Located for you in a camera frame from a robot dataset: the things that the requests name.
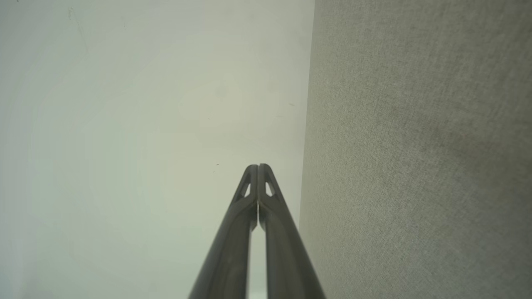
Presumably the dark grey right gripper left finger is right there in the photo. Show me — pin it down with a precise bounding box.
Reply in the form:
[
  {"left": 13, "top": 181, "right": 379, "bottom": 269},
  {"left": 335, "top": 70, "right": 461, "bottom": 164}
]
[{"left": 188, "top": 164, "right": 259, "bottom": 299}]

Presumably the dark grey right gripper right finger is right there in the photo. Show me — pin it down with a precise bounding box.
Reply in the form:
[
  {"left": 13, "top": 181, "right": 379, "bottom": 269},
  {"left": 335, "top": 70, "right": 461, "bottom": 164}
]
[{"left": 258, "top": 163, "right": 327, "bottom": 299}]

